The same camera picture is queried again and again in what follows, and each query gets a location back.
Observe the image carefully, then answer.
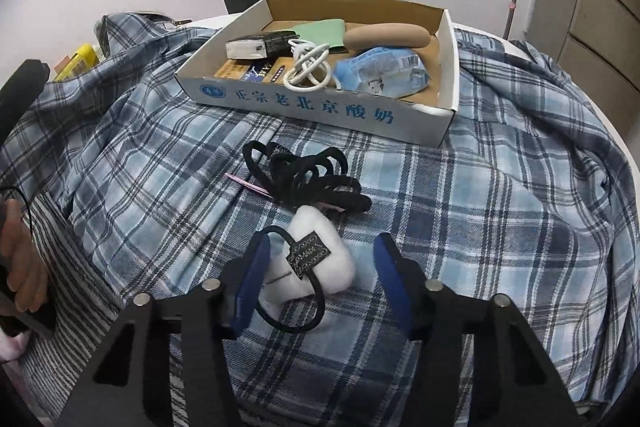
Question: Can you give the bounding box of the black hair ties bundle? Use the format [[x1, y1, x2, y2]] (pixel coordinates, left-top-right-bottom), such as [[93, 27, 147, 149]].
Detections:
[[242, 140, 373, 214]]

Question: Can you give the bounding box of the white cable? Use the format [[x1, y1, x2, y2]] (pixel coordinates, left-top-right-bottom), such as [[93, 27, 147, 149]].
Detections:
[[282, 38, 342, 93]]

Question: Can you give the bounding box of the black Face tissue pack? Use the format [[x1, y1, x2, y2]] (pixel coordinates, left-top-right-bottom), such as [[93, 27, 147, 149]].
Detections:
[[226, 30, 298, 61]]

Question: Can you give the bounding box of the person's left hand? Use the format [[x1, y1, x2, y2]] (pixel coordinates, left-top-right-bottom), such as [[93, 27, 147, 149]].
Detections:
[[1, 199, 48, 317]]

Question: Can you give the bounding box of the pink thin stick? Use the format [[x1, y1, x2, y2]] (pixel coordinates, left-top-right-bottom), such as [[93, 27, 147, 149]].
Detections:
[[224, 172, 272, 198]]

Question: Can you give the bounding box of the white cardboard tray box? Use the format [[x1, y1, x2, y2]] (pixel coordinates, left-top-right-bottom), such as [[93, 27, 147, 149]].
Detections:
[[174, 0, 460, 148]]

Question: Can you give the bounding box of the blue plaid shirt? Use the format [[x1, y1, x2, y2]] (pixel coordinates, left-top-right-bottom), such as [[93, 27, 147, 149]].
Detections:
[[1, 13, 639, 426]]

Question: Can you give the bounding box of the light blue tissue pack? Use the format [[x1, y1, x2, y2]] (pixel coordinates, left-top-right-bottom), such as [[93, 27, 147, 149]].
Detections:
[[334, 46, 431, 98]]

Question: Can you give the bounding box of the yellow blue flat packet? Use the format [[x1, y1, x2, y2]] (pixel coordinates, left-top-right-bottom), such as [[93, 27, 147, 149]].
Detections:
[[214, 56, 294, 83]]

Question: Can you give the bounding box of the gold refrigerator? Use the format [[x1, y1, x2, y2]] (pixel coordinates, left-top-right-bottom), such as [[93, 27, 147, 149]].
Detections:
[[526, 0, 639, 141]]

